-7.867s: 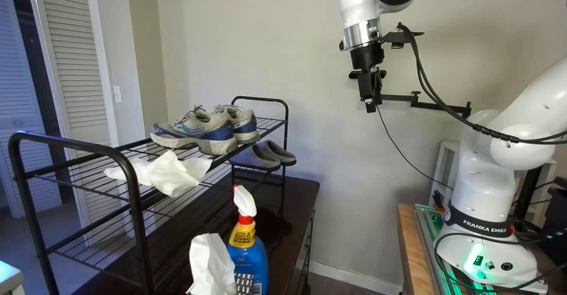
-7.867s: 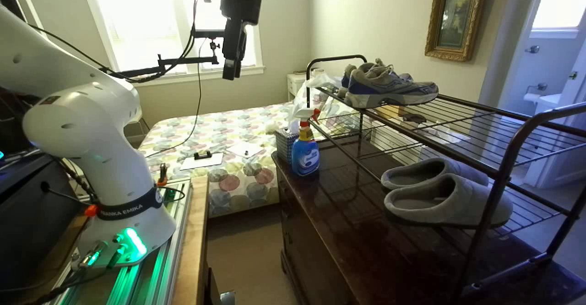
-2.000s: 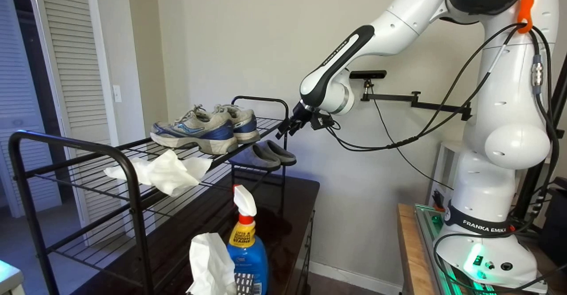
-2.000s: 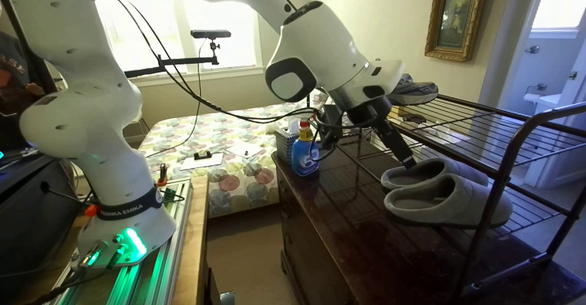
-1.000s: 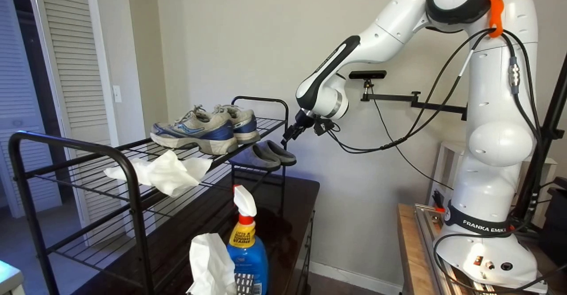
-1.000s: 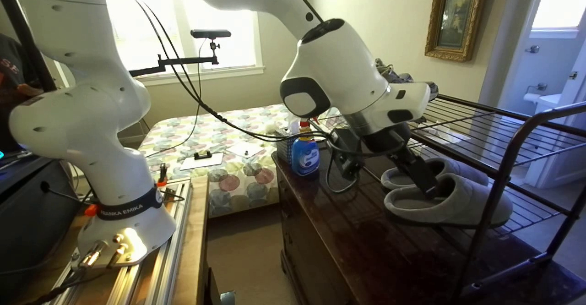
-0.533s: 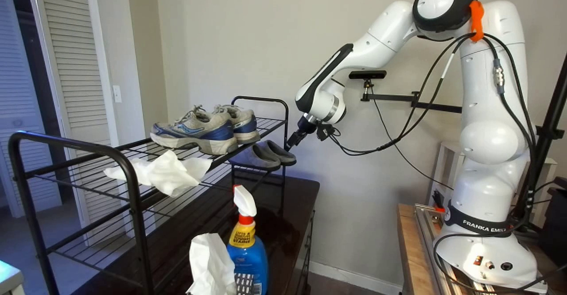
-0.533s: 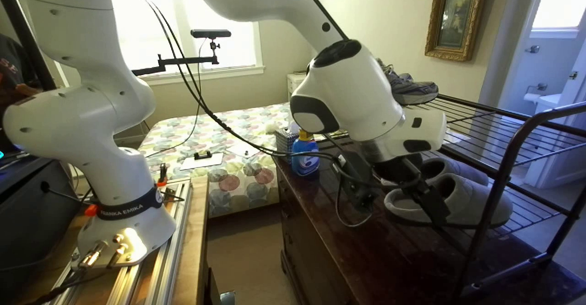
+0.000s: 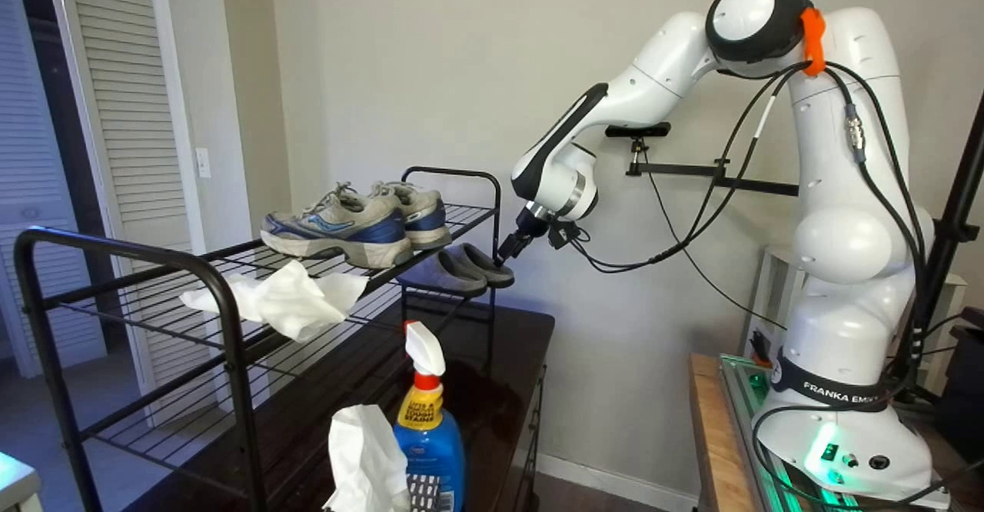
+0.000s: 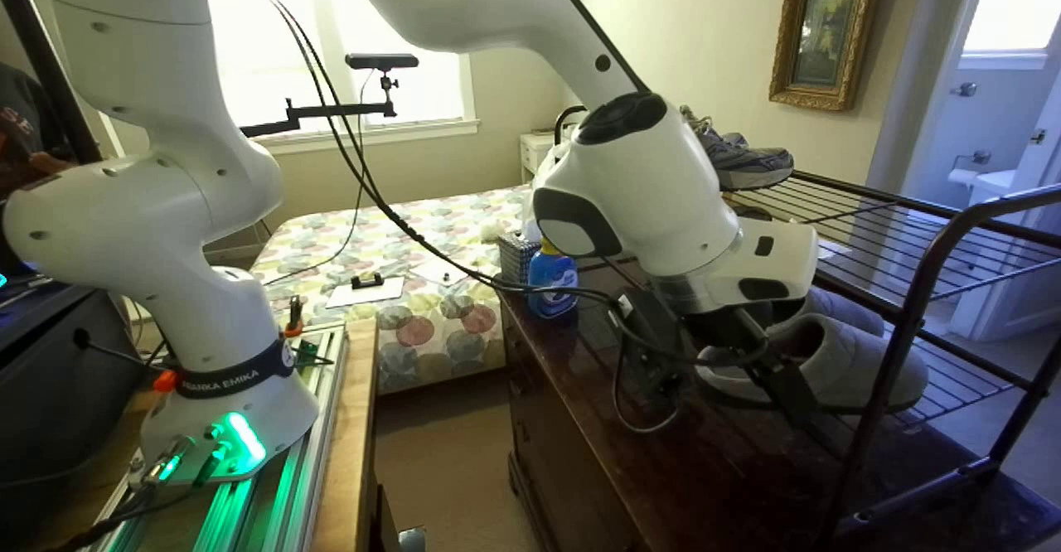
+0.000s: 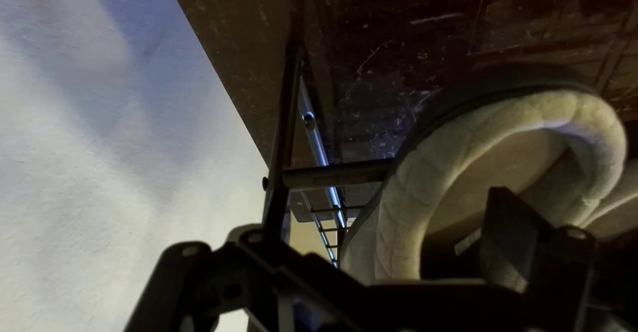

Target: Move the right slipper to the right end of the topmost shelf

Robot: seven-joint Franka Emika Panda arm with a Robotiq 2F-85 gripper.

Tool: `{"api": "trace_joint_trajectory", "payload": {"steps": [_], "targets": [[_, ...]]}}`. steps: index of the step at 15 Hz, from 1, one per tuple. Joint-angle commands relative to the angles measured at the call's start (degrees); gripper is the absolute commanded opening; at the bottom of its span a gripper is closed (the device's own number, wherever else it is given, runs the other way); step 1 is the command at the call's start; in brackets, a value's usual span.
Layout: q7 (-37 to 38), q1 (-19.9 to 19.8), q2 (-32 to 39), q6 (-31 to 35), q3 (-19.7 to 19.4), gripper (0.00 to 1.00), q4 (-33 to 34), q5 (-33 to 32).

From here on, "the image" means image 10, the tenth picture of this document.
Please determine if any white door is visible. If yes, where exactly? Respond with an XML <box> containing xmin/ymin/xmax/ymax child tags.
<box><xmin>949</xmin><ymin>67</ymin><xmax>1061</xmax><ymax>343</ymax></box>

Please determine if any white paper sheet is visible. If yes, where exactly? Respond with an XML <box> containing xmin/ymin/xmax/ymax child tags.
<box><xmin>325</xmin><ymin>276</ymin><xmax>406</xmax><ymax>310</ymax></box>

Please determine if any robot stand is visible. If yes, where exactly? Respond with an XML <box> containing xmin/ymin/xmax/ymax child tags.
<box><xmin>33</xmin><ymin>318</ymin><xmax>384</xmax><ymax>552</ymax></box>

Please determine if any bathroom window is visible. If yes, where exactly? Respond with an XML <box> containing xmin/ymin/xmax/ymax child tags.
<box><xmin>960</xmin><ymin>0</ymin><xmax>1061</xmax><ymax>70</ymax></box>

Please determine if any white plastic bag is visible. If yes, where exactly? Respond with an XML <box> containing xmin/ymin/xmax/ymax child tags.
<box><xmin>521</xmin><ymin>141</ymin><xmax>574</xmax><ymax>244</ymax></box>

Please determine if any toilet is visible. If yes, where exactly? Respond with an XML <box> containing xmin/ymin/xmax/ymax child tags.
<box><xmin>947</xmin><ymin>168</ymin><xmax>1017</xmax><ymax>206</ymax></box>

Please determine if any patterned tissue box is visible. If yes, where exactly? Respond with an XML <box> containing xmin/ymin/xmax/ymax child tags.
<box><xmin>497</xmin><ymin>232</ymin><xmax>541</xmax><ymax>288</ymax></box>

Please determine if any camera on mount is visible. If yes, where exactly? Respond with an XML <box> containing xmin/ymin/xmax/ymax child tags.
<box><xmin>240</xmin><ymin>52</ymin><xmax>420</xmax><ymax>139</ymax></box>

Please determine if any bed with patterned bedspread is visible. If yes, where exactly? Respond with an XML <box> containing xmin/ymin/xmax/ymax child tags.
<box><xmin>251</xmin><ymin>185</ymin><xmax>533</xmax><ymax>396</ymax></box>

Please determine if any blue plastic bottle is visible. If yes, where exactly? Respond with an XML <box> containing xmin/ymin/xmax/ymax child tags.
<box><xmin>527</xmin><ymin>237</ymin><xmax>580</xmax><ymax>320</ymax></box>

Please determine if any person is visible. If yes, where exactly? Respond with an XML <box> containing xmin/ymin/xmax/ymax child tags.
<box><xmin>0</xmin><ymin>61</ymin><xmax>77</xmax><ymax>275</ymax></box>

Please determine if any white nightstand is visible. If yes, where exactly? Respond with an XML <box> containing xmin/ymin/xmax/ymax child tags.
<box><xmin>519</xmin><ymin>130</ymin><xmax>574</xmax><ymax>185</ymax></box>

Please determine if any black metal shoe rack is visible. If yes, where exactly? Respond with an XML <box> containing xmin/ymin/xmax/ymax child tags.
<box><xmin>719</xmin><ymin>170</ymin><xmax>1061</xmax><ymax>552</ymax></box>

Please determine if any dark wooden dresser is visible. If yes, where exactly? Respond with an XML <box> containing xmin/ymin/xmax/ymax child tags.
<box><xmin>500</xmin><ymin>258</ymin><xmax>1061</xmax><ymax>552</ymax></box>

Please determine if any grey slipper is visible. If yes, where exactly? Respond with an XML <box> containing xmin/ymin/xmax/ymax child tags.
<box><xmin>695</xmin><ymin>313</ymin><xmax>930</xmax><ymax>414</ymax></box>
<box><xmin>775</xmin><ymin>285</ymin><xmax>887</xmax><ymax>338</ymax></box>

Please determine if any grey sneaker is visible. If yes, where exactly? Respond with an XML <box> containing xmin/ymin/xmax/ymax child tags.
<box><xmin>680</xmin><ymin>104</ymin><xmax>796</xmax><ymax>191</ymax></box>

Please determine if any gold framed picture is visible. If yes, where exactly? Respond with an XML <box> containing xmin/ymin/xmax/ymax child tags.
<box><xmin>768</xmin><ymin>0</ymin><xmax>887</xmax><ymax>113</ymax></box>

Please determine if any black equipment case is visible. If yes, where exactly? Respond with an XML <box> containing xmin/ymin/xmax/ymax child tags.
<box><xmin>0</xmin><ymin>285</ymin><xmax>143</xmax><ymax>495</ymax></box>

